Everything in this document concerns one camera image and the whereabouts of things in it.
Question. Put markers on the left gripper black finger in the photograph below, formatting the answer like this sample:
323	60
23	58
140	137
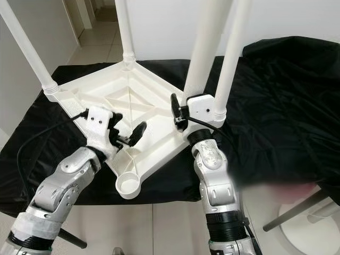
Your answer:
139	132
115	122

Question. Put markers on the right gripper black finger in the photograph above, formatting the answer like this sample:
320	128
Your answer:
175	105

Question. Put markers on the white plastic table leg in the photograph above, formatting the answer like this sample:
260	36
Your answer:
126	32
232	58
204	48
32	53

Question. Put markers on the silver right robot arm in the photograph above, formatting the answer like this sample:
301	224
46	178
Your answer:
212	159

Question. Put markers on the black fabric table cover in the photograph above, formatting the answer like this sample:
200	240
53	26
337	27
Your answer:
281	106

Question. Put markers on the pink cushion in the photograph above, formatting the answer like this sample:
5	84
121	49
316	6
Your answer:
292	192

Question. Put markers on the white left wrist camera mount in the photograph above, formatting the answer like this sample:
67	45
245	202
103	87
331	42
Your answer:
100	119

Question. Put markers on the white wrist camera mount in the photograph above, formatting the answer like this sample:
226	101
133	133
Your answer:
100	119
203	106

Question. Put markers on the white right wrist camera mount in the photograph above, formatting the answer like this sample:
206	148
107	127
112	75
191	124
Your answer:
203	106

